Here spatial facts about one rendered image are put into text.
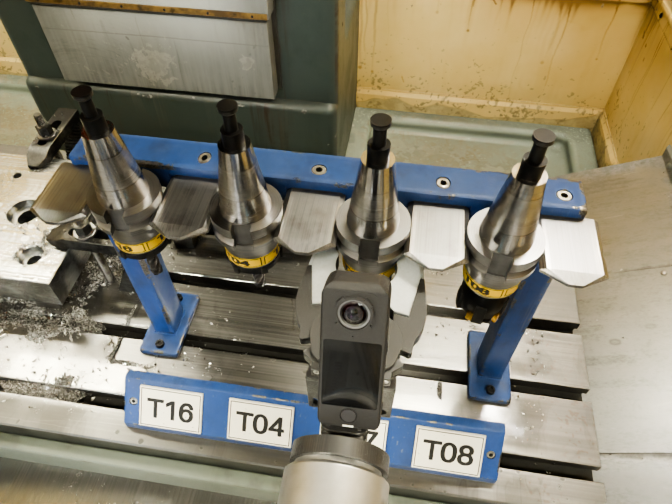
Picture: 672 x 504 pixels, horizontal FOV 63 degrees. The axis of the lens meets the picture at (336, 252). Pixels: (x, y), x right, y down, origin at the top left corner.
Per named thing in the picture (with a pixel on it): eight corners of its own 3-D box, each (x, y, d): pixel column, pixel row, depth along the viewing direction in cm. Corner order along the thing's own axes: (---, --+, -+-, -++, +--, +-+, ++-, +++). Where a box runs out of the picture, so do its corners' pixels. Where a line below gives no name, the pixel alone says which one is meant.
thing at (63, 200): (82, 230, 47) (78, 224, 47) (25, 223, 48) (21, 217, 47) (114, 175, 52) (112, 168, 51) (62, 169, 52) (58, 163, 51)
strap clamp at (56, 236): (154, 295, 80) (123, 228, 68) (69, 284, 81) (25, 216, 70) (162, 277, 82) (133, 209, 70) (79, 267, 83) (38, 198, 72)
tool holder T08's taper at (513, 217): (536, 221, 46) (563, 160, 40) (531, 261, 43) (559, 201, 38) (483, 209, 46) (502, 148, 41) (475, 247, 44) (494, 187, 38)
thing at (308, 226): (333, 260, 45) (333, 254, 44) (270, 252, 46) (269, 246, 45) (345, 200, 49) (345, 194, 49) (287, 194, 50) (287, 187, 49)
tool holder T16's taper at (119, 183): (155, 175, 49) (133, 113, 44) (141, 210, 46) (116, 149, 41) (107, 173, 49) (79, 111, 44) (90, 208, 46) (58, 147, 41)
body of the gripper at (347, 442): (316, 345, 50) (290, 480, 43) (313, 294, 44) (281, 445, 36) (399, 356, 50) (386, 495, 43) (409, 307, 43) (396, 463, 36)
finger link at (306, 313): (292, 275, 48) (300, 367, 42) (291, 265, 47) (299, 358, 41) (346, 269, 48) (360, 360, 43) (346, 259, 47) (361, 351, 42)
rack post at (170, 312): (178, 358, 74) (106, 206, 51) (140, 353, 74) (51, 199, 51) (200, 298, 80) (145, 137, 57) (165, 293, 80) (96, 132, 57)
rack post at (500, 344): (509, 405, 69) (596, 262, 46) (467, 399, 70) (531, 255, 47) (506, 337, 76) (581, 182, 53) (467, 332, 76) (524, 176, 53)
